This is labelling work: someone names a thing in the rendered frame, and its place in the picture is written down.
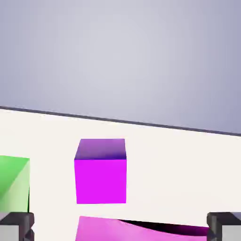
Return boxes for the small green cube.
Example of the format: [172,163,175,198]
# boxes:
[0,155,31,214]

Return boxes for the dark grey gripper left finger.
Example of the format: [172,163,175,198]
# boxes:
[0,211,35,241]

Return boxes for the small magenta cube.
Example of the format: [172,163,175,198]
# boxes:
[73,138,127,205]

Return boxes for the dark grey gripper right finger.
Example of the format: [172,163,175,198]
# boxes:
[206,211,241,241]

